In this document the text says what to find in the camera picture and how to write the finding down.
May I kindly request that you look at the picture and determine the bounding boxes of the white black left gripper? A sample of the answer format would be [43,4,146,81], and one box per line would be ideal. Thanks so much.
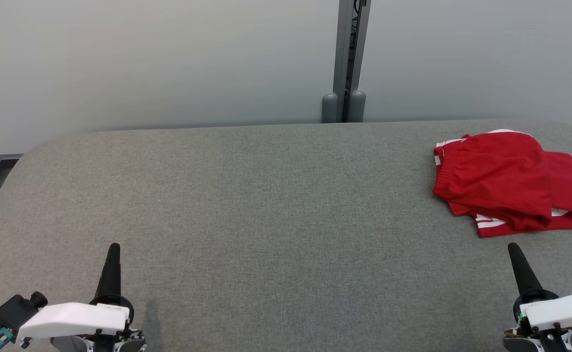
[17,242,147,352]

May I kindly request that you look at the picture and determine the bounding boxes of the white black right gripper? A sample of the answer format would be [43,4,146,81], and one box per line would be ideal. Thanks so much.
[503,242,572,352]

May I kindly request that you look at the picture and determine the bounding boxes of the grey rounded post foot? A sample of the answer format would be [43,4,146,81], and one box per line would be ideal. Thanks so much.
[348,90,367,123]
[321,92,339,124]

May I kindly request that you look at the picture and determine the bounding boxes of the grey vertical partition post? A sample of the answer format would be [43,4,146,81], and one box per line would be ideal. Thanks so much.
[332,0,372,123]

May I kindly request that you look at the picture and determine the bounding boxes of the red Bulls shorts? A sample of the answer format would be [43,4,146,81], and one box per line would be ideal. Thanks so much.
[432,131,554,231]

